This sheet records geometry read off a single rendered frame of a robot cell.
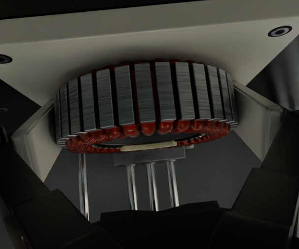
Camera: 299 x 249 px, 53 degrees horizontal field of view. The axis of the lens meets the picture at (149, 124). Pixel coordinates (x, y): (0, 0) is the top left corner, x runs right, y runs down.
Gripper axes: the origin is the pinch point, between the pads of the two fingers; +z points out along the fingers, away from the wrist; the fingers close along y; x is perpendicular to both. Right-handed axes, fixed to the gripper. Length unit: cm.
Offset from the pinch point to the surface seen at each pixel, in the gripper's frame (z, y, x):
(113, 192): 19.8, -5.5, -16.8
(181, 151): 10.3, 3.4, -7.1
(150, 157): 10.1, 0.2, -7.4
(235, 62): -1.2, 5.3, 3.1
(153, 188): 10.4, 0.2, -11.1
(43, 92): 0.5, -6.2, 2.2
